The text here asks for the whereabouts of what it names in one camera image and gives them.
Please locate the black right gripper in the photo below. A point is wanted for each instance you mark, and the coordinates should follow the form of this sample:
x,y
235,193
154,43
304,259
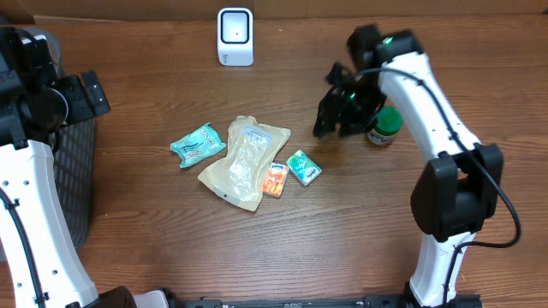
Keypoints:
x,y
334,115

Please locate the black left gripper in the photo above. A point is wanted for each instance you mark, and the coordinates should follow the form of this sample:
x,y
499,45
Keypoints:
x,y
86,108

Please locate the green lid jar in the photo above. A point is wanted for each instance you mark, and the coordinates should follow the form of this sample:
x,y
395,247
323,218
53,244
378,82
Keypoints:
x,y
389,122

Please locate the teal tissue pack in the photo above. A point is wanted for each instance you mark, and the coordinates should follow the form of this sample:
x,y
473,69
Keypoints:
x,y
303,168

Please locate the orange tissue pack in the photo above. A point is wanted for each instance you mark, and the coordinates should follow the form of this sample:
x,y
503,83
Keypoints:
x,y
275,179

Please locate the beige food pouch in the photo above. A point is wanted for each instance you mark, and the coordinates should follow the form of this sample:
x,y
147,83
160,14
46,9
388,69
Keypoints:
x,y
238,177

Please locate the light teal pack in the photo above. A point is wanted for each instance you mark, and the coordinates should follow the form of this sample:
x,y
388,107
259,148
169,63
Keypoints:
x,y
201,144

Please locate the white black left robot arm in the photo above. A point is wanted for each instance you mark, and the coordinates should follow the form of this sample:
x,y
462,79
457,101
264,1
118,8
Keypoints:
x,y
43,263

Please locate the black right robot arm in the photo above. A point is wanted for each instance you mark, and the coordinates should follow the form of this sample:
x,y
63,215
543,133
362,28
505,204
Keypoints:
x,y
457,189

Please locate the white barcode scanner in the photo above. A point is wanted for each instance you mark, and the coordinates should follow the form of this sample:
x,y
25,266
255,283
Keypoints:
x,y
235,37

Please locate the grey plastic mesh basket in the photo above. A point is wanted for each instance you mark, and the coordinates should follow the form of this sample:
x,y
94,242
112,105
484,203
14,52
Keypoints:
x,y
75,179

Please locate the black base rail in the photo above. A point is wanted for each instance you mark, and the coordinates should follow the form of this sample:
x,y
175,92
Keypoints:
x,y
299,303

